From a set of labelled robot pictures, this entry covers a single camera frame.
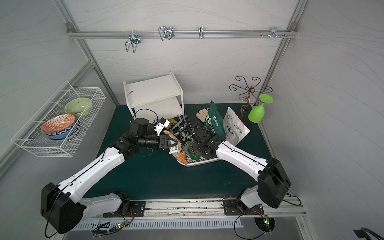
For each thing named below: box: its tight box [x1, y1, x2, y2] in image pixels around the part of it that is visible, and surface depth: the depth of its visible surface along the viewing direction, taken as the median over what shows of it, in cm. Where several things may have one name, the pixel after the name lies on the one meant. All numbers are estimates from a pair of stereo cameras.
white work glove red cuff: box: [196, 108, 209, 122], surface depth 117 cm
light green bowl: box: [64, 97, 92, 118], surface depth 73 cm
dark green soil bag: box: [207, 100, 227, 139], surface depth 76 cm
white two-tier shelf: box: [123, 71, 185, 122], surface depth 83 cm
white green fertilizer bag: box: [223, 107, 251, 147], surface depth 82 cm
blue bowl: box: [45, 119, 77, 140], surface depth 59 cm
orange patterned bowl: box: [41, 114, 76, 134], surface depth 64 cm
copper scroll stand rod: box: [229, 76, 273, 120], surface depth 88 cm
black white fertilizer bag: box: [172, 115, 195, 149], surface depth 89 cm
